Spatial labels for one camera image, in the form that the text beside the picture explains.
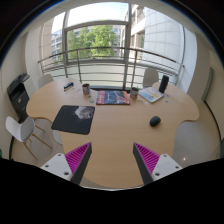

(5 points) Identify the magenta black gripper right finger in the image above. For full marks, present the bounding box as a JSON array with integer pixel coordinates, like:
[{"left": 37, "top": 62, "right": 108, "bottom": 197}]
[{"left": 132, "top": 142, "right": 183, "bottom": 186}]

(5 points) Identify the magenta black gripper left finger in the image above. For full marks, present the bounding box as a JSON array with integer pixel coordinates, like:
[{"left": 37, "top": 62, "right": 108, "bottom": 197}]
[{"left": 40, "top": 142, "right": 93, "bottom": 185}]

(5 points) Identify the black mouse pad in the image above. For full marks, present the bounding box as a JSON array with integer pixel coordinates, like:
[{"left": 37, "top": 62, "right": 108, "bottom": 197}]
[{"left": 51, "top": 105, "right": 95, "bottom": 135}]

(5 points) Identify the black computer mouse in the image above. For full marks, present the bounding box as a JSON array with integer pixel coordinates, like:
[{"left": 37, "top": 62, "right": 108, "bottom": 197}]
[{"left": 149, "top": 116, "right": 161, "bottom": 127}]

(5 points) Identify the wooden meeting table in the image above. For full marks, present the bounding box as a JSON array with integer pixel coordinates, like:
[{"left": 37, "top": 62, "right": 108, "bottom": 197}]
[{"left": 26, "top": 78, "right": 199, "bottom": 188}]

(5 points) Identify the white chair front left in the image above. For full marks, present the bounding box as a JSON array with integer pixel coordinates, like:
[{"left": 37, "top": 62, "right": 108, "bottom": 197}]
[{"left": 5, "top": 116, "right": 51, "bottom": 157}]

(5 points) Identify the white chair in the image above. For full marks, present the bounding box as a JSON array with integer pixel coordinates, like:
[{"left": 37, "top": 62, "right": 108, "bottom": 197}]
[
  {"left": 143, "top": 68, "right": 159, "bottom": 88},
  {"left": 5, "top": 116, "right": 51, "bottom": 157},
  {"left": 38, "top": 74, "right": 53, "bottom": 88}
]

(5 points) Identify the light blue book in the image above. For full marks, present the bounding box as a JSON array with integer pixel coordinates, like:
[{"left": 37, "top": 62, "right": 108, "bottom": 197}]
[{"left": 139, "top": 87, "right": 164, "bottom": 103}]

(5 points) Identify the red blue magazine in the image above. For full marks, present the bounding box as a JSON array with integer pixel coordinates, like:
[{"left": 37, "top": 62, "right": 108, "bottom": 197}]
[{"left": 96, "top": 90, "right": 130, "bottom": 105}]

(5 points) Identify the patterned mug right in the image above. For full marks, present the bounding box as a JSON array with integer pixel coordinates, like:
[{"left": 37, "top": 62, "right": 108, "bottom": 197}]
[{"left": 130, "top": 87, "right": 139, "bottom": 99}]

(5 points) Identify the patterned mug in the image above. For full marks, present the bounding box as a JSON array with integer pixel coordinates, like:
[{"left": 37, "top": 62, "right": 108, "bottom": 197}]
[
  {"left": 130, "top": 87, "right": 139, "bottom": 99},
  {"left": 82, "top": 83, "right": 90, "bottom": 94}
]

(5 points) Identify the patterned mug left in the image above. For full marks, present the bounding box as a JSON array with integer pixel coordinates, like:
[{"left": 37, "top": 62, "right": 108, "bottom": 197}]
[{"left": 82, "top": 83, "right": 90, "bottom": 94}]

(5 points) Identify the black cylindrical speaker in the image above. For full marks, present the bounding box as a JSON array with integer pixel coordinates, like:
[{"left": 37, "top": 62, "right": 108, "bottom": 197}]
[{"left": 159, "top": 75, "right": 169, "bottom": 93}]

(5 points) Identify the white chair back right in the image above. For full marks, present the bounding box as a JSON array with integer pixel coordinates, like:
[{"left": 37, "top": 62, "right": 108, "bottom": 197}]
[{"left": 143, "top": 68, "right": 159, "bottom": 88}]

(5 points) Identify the white chair back left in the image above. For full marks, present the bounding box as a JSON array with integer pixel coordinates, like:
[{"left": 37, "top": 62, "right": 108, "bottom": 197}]
[{"left": 38, "top": 74, "right": 53, "bottom": 88}]

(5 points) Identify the metal balcony railing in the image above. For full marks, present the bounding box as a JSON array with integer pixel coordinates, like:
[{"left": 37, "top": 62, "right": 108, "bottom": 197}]
[{"left": 39, "top": 47, "right": 184, "bottom": 89}]

